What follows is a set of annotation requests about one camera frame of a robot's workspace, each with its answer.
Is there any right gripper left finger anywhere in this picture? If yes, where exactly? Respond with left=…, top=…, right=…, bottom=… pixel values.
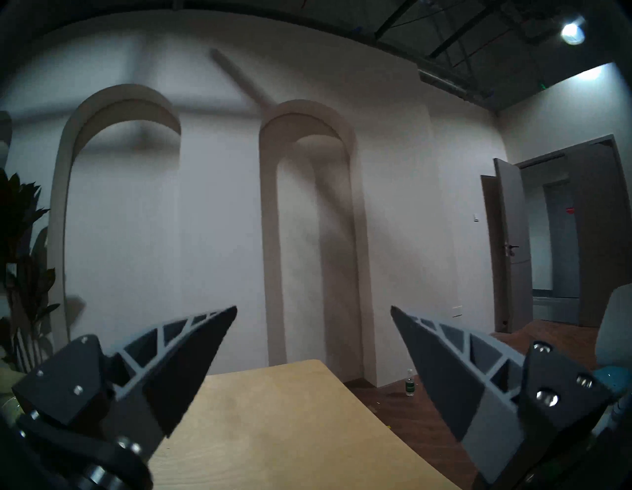
left=11, top=305, right=238, bottom=490

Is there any bright ceiling spotlight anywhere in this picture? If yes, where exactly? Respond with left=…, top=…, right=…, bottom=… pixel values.
left=560, top=17, right=588, bottom=46

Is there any tall dark green plant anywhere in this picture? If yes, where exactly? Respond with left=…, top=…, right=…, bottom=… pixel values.
left=0, top=168, right=62, bottom=373

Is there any grey door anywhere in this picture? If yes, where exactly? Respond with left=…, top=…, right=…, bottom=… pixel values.
left=481, top=158, right=535, bottom=334

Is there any teal round object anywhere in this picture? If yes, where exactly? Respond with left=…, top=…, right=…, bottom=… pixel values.
left=592, top=367, right=632, bottom=396

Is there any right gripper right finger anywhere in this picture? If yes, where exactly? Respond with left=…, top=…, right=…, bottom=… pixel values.
left=390, top=305, right=618, bottom=490

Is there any grey ceiling duct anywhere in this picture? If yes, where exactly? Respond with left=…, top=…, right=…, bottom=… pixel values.
left=417, top=69, right=494, bottom=105

